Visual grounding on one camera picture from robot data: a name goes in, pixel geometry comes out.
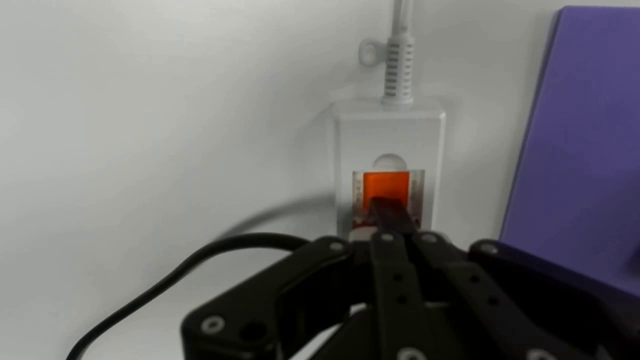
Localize white power strip cord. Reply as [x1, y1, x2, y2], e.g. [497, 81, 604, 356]
[356, 0, 421, 108]

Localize white power strip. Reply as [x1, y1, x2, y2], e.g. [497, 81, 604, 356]
[330, 97, 450, 240]

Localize purple mat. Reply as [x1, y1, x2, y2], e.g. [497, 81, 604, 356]
[499, 5, 640, 300]

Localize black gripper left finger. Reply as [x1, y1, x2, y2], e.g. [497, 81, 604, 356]
[181, 196, 431, 360]

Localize black power cable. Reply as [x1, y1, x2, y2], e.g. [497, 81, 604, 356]
[64, 230, 316, 360]

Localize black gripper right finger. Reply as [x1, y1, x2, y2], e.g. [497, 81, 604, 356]
[393, 199, 640, 360]

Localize orange rocker switch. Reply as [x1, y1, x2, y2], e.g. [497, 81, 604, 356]
[351, 168, 428, 234]

